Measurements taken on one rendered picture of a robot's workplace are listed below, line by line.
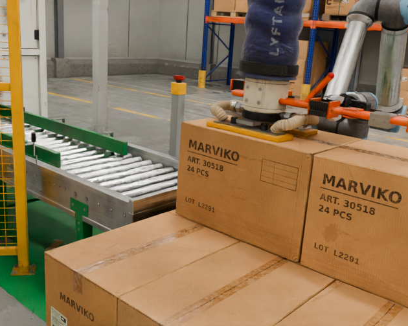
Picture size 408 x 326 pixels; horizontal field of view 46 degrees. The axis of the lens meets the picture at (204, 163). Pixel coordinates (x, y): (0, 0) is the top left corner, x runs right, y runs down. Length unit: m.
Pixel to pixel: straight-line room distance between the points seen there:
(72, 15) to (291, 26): 10.92
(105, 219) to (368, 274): 1.17
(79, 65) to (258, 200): 10.93
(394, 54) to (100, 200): 1.47
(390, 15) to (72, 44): 10.77
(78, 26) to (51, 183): 10.23
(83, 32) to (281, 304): 11.58
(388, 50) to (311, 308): 1.29
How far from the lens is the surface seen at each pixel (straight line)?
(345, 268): 1.68
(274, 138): 1.74
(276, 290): 1.59
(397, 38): 2.34
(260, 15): 1.81
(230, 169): 1.84
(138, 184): 2.48
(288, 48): 1.82
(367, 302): 1.62
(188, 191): 2.01
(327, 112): 1.75
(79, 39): 12.66
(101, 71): 5.38
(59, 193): 2.52
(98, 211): 2.27
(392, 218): 1.57
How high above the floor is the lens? 1.32
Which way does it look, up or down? 15 degrees down
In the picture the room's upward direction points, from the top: 4 degrees clockwise
